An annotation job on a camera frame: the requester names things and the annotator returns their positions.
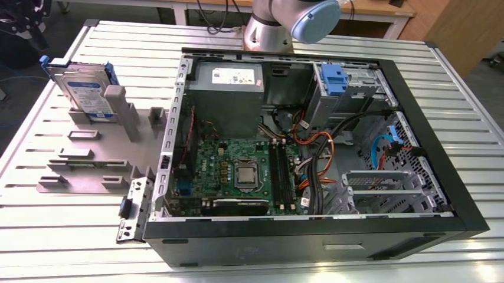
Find CPU socket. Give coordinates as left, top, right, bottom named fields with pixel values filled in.
left=232, top=158, right=264, bottom=194

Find orange yellow power wires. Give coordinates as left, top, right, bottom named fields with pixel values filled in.
left=259, top=107, right=340, bottom=192

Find hard disk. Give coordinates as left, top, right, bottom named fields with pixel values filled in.
left=39, top=55, right=120, bottom=124

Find brown wooden cabinet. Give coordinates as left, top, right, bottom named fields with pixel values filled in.
left=398, top=0, right=504, bottom=77

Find blue data wire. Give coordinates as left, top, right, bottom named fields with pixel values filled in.
left=372, top=126, right=407, bottom=172

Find black open PC case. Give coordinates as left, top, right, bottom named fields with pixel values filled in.
left=117, top=46, right=491, bottom=268

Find blue plastic drive latch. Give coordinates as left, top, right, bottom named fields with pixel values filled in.
left=321, top=63, right=351, bottom=97

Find red black twisted wire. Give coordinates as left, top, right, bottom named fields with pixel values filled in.
left=180, top=105, right=197, bottom=171

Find black RAM slot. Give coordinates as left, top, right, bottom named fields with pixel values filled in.
left=269, top=138, right=285, bottom=210
left=277, top=138, right=297, bottom=210

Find blue bracket latch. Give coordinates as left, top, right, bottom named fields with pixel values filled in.
left=120, top=196, right=134, bottom=219

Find wooden workbench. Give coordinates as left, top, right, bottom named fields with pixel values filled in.
left=55, top=0, right=419, bottom=39

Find silver power supply unit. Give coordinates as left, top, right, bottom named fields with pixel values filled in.
left=185, top=61, right=265, bottom=141

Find silver optical drive cage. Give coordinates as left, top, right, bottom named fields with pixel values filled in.
left=307, top=61, right=395, bottom=133

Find green motherboard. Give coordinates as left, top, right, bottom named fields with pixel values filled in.
left=169, top=138, right=312, bottom=216

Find green RAM stick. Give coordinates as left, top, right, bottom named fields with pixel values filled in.
left=66, top=161, right=116, bottom=170

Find black graphics card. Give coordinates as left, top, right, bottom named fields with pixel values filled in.
left=201, top=198, right=272, bottom=216

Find silver CPU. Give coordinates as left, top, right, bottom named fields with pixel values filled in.
left=236, top=167, right=260, bottom=185

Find silver card retention bracket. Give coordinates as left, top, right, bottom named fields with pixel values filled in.
left=117, top=176, right=156, bottom=244

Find black cable bundle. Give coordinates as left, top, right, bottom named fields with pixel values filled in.
left=307, top=108, right=398, bottom=215

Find silver disk bay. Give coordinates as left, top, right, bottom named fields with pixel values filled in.
left=340, top=169, right=454, bottom=216

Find grey parts rack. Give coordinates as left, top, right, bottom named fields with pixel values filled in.
left=37, top=84, right=172, bottom=196

